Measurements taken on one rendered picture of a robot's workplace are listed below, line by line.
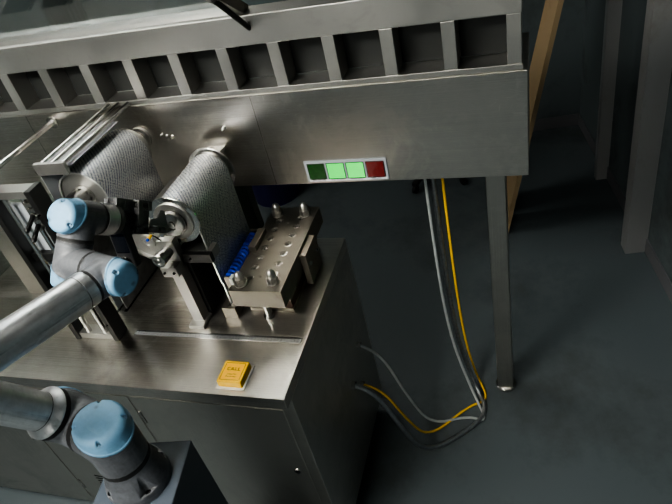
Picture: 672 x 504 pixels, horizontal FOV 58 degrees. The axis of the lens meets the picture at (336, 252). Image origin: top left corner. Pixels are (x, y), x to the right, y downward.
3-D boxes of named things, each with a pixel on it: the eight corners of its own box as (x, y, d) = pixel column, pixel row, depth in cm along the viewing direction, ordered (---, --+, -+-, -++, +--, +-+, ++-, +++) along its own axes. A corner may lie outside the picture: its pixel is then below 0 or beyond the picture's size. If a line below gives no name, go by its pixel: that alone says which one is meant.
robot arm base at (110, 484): (160, 508, 134) (142, 484, 128) (99, 511, 137) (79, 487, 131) (179, 449, 146) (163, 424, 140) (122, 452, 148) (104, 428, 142)
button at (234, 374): (218, 386, 159) (215, 380, 157) (228, 366, 164) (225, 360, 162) (242, 388, 157) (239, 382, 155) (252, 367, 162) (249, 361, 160)
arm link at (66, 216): (40, 233, 126) (47, 193, 125) (78, 235, 136) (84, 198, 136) (70, 240, 123) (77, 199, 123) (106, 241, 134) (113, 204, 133)
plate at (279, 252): (234, 306, 172) (227, 290, 169) (278, 222, 202) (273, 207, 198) (285, 307, 167) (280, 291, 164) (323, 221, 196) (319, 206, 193)
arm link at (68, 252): (71, 295, 123) (80, 242, 123) (39, 283, 129) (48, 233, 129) (104, 294, 130) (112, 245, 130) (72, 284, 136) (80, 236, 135)
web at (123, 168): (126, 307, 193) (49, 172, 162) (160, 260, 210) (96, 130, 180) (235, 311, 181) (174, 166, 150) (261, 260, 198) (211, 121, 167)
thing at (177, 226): (189, 228, 159) (174, 240, 163) (192, 223, 160) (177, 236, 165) (166, 209, 156) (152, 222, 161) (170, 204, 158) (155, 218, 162)
